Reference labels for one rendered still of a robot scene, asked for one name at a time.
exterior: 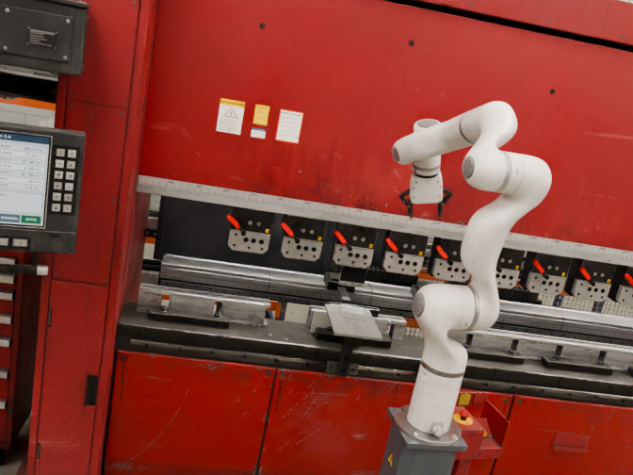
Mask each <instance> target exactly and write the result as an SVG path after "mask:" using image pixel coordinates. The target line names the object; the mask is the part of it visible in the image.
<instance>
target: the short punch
mask: <svg viewBox="0 0 633 475"><path fill-rule="evenodd" d="M367 268H368V267H367ZM367 268H366V269H362V268H355V267H349V266H341V271H340V275H339V282H338V285H341V286H349V287H361V288H363V286H364V283H365V277H366V273H367Z"/></svg>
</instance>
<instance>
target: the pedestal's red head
mask: <svg viewBox="0 0 633 475"><path fill-rule="evenodd" d="M463 393H469V394H472V396H471V400H470V403H469V405H457V404H458V400H459V397H460V394H463ZM478 393H483V394H486V396H485V400H484V403H483V405H472V401H473V399H474V395H475V394H478ZM488 395H489V392H459V395H458V399H457V402H456V405H455V409H454V413H453V415H455V414H459V412H460V411H461V410H465V411H467V410H466V409H465V408H464V406H483V410H482V413H481V417H480V418H473V417H472V416H471V415H470V418H472V420H473V423H472V424H471V425H464V424H461V423H459V422H457V421H456V420H455V419H454V418H453V416H452V418H453V419H454V420H455V421H456V422H457V423H458V425H459V426H460V428H461V431H462V433H461V436H462V438H463V440H464V441H465V443H466V445H467V446H468V447H467V450H466V451H457V454H456V458H455V460H460V459H477V458H478V459H487V458H499V455H500V452H501V450H502V447H503V443H504V440H505V437H506V433H507V431H508V428H509V425H510V423H509V422H508V421H507V420H506V419H505V418H504V417H503V416H502V414H501V413H500V412H499V411H498V410H497V409H496V408H495V407H494V406H493V405H492V404H491V403H490V402H489V401H488V400H487V398H488ZM467 412H468V411H467ZM468 413H469V412H468ZM469 414H470V413H469ZM483 428H484V429H485V430H486V432H487V437H486V438H485V439H482V438H483V436H484V431H485V430H484V429H483Z"/></svg>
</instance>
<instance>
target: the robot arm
mask: <svg viewBox="0 0 633 475"><path fill-rule="evenodd" d="M516 130H517V119H516V116H515V113H514V111H513V109H512V108H511V106H510V105H508V104H507V103H505V102H501V101H493V102H490V103H487V104H484V105H482V106H478V107H476V108H474V109H472V110H469V111H467V112H465V113H463V114H461V115H459V116H457V117H455V118H452V119H450V120H448V121H446V122H443V123H440V122H438V121H436V120H433V119H424V120H420V121H417V122H416V123H415V124H414V132H413V133H412V134H410V135H408V136H406V137H404V138H402V139H399V140H398V141H397V142H396V143H395V144H394V146H393V148H392V156H393V159H394V160H395V161H396V162H397V163H399V164H402V165H406V164H410V163H413V164H414V165H413V166H412V170H413V172H412V176H411V183H410V188H408V189H406V190H405V191H403V192H401V193H400V194H399V195H398V196H399V198H400V200H401V201H402V202H403V203H404V204H405V205H407V207H408V215H410V219H412V218H413V204H434V203H438V209H437V213H438V217H441V213H443V206H444V205H445V203H447V202H448V201H449V199H450V198H451V196H452V195H453V193H452V191H451V190H448V189H446V188H443V180H442V174H441V172H440V168H441V155H442V154H446V153H449V152H452V151H456V150H459V149H462V148H465V147H469V146H472V145H474V146H473V147H472V148H471V149H470V151H469V152H468V153H467V155H466V156H465V158H464V160H463V164H462V172H463V177H464V179H465V181H466V182H467V183H468V184H469V185H470V186H471V187H473V188H476V189H480V190H485V191H491V192H499V193H501V195H500V196H499V197H497V198H496V199H495V200H494V201H492V202H491V203H489V204H487V205H486V206H484V207H483V208H481V209H479V210H478V211H477V212H476V213H475V214H474V215H473V216H472V218H471V219H470V221H469V223H468V225H467V228H466V230H465V233H464V236H463V242H462V246H461V260H462V262H463V265H464V267H465V268H466V269H467V271H468V272H469V273H470V274H471V275H472V278H471V282H470V284H469V285H467V286H460V285H449V284H430V285H426V286H423V287H421V288H420V289H419V290H418V291H417V293H416V294H415V296H414V300H413V313H414V317H415V319H416V321H417V323H418V325H419V327H420V329H421V331H422V333H423V336H424V341H425V345H424V351H423V355H422V359H421V363H420V367H419V371H418V374H417V378H416V382H415V386H414V392H413V395H412V399H411V403H410V405H406V406H402V407H400V408H398V410H397V411H396V412H395V415H394V422H395V424H396V425H397V427H398V428H399V429H400V430H401V431H402V432H403V433H404V434H406V435H408V436H409V437H410V438H412V439H414V440H416V441H419V442H421V443H425V444H428V445H432V446H449V445H453V444H455V443H457V442H458V441H459V439H460V437H461V433H462V431H461V428H460V426H459V425H458V423H457V422H456V421H455V420H454V419H453V418H452V416H453V413H454V409H455V405H456V402H457V399H458V395H459V392H460V388H461V384H462V381H463V375H464V372H465V368H466V364H467V351H466V349H465V347H464V346H463V345H462V344H460V343H459V342H457V341H455V340H453V339H451V338H449V337H448V336H447V332H448V331H449V330H461V331H482V330H486V329H488V328H490V327H491V326H492V325H494V323H495V321H496V320H497V317H498V314H499V297H498V291H497V285H496V278H495V272H496V264H497V260H498V258H499V255H500V253H501V250H502V247H503V245H504V242H505V240H506V237H507V235H508V233H509V232H510V230H511V228H512V227H513V226H514V225H515V223H516V222H517V221H519V220H520V219H521V218H522V217H523V216H525V215H526V214H527V213H528V212H529V211H530V210H532V209H533V208H534V207H536V206H537V205H538V204H539V203H540V202H541V201H542V200H543V199H544V197H545V196H546V194H547V192H548V191H549V189H550V186H551V181H552V176H551V171H550V169H549V168H548V166H547V164H546V163H545V162H544V161H542V160H541V159H539V158H538V157H535V156H528V155H522V154H517V153H510V152H504V151H500V150H498V148H499V147H501V146H503V145H504V144H505V143H507V142H508V141H509V140H510V139H511V138H512V137H513V136H514V135H515V133H516ZM443 193H445V194H446V196H445V197H444V198H443ZM408 194H410V199H409V200H407V199H406V198H404V197H405V196H407V195H408Z"/></svg>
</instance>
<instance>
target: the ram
mask: <svg viewBox="0 0 633 475"><path fill-rule="evenodd" d="M220 98H223V99H229V100H235V101H239V102H245V107H244V113H243V120H242V125H241V131H240V135H238V134H232V133H226V132H220V131H216V130H217V123H218V117H219V105H220ZM493 101H501V102H505V103H507V104H508V105H510V106H511V108H512V109H513V111H514V113H515V116H516V119H517V130H516V133H515V135H514V136H513V137H512V138H511V139H510V140H509V141H508V142H507V143H505V144H504V145H503V146H501V147H499V148H498V150H500V151H504V152H510V153H517V154H522V155H528V156H535V157H538V158H539V159H541V160H542V161H544V162H545V163H546V164H547V166H548V168H549V169H550V171H551V176H552V181H551V186H550V189H549V191H548V192H547V194H546V196H545V197H544V199H543V200H542V201H541V202H540V203H539V204H538V205H537V206H536V207H534V208H533V209H532V210H530V211H529V212H528V213H527V214H526V215H525V216H523V217H522V218H521V219H520V220H519V221H517V222H516V223H515V225H514V226H513V227H512V228H511V230H510V232H509V233H514V234H520V235H527V236H533V237H539V238H551V239H556V240H563V241H569V242H574V243H581V244H587V245H593V246H599V247H606V248H611V249H617V250H624V251H630V252H633V52H628V51H624V50H620V49H615V48H610V47H606V46H601V45H597V44H592V43H587V42H583V41H575V40H570V39H565V38H561V37H556V36H552V35H547V34H543V33H538V32H534V31H529V30H525V29H520V28H515V27H511V26H506V25H498V24H493V23H489V22H484V21H480V20H475V19H470V18H466V17H462V16H457V15H452V14H447V13H443V12H439V11H434V10H429V9H425V8H417V7H412V6H407V5H403V4H399V3H394V2H389V1H384V0H158V7H157V14H156V23H155V31H154V47H153V54H152V63H151V70H150V79H149V88H148V95H147V104H146V111H145V120H144V128H143V136H142V144H141V152H140V161H139V169H138V175H144V176H151V177H156V178H163V179H169V180H174V181H181V182H187V183H193V184H199V185H206V186H211V187H218V188H228V189H235V190H241V191H248V192H253V193H260V194H266V195H271V196H278V197H284V198H290V199H296V200H303V201H308V202H315V203H321V204H326V205H338V206H344V207H350V208H357V209H363V210H368V211H375V212H381V213H387V214H393V215H400V216H405V217H410V215H408V207H407V205H405V204H404V203H403V202H402V201H401V200H400V198H399V196H398V195H399V194H400V193H401V192H403V191H405V190H406V189H408V188H410V183H411V176H412V172H413V170H412V166H413V165H414V164H413V163H410V164H406V165H402V164H399V163H397V162H396V161H395V160H394V159H393V156H392V148H393V146H394V144H395V143H396V142H397V141H398V140H399V139H402V138H404V137H406V136H408V135H410V134H412V133H413V132H414V124H415V123H416V122H417V121H420V120H424V119H433V120H436V121H438V122H440V123H443V122H446V121H448V120H450V119H452V118H455V117H457V116H459V115H461V114H463V113H465V112H467V111H469V110H472V109H474V108H476V107H478V106H482V105H484V104H487V103H490V102H493ZM255 105H262V106H269V113H268V123H267V125H262V124H256V123H253V117H254V111H255ZM281 108H282V109H287V110H293V111H298V112H303V113H304V114H303V120H302V125H301V131H300V140H299V144H297V143H291V142H285V141H279V140H275V138H276V132H277V126H278V121H279V115H280V109H281ZM253 127H257V128H263V129H267V130H266V135H265V138H264V139H261V138H256V137H251V133H252V128H253ZM473 146H474V145H472V146H469V147H465V148H462V149H459V150H456V151H452V152H449V153H446V154H442V155H441V168H440V172H441V174H442V180H443V188H446V189H448V190H451V191H452V193H453V195H452V196H451V198H450V199H449V201H448V202H447V203H445V205H444V206H443V213H441V217H438V213H437V209H438V203H434V204H413V218H418V219H423V220H430V221H441V222H447V223H454V224H459V225H465V226H467V225H468V223H469V221H470V219H471V218H472V216H473V215H474V214H475V213H476V212H477V211H478V210H479V209H481V208H483V207H484V206H486V205H487V204H489V203H491V202H492V201H494V200H495V199H496V198H497V197H499V196H500V195H501V193H499V192H491V191H485V190H480V189H476V188H473V187H471V186H470V185H469V184H468V183H467V182H466V181H465V179H464V177H463V172H462V164H463V160H464V158H465V156H466V155H467V153H468V152H469V151H470V149H471V148H472V147H473ZM137 191H138V192H144V193H151V194H157V195H163V196H170V197H175V198H182V199H189V200H194V201H201V202H207V203H213V204H220V205H231V206H237V207H244V208H250V209H256V210H263V211H269V212H275V213H282V214H287V215H294V216H301V217H306V218H313V219H319V220H325V221H337V222H343V223H349V224H356V225H362V226H368V227H375V228H381V229H387V230H394V231H399V232H406V233H413V234H418V235H425V236H431V237H438V238H449V239H456V240H461V241H463V236H464V234H462V233H455V232H449V231H443V230H437V229H430V228H425V227H418V226H412V225H406V224H400V223H393V222H388V221H376V220H370V219H364V218H357V217H351V216H345V215H338V214H333V213H326V212H320V211H314V210H308V209H301V208H296V207H289V206H283V205H272V204H265V203H259V202H253V201H247V200H240V199H234V198H228V197H221V196H216V195H209V194H203V193H197V192H191V191H184V190H179V189H172V188H161V187H155V186H148V185H142V184H137ZM503 247H506V248H512V249H518V250H524V251H531V252H537V253H543V254H555V255H561V256H568V257H573V258H580V259H587V260H592V261H599V262H605V263H611V264H618V265H624V266H630V267H633V259H627V258H621V257H615V256H609V255H602V254H591V253H584V252H579V251H572V250H566V249H560V248H554V247H547V246H542V245H535V244H529V243H523V242H517V241H510V240H505V242H504V245H503Z"/></svg>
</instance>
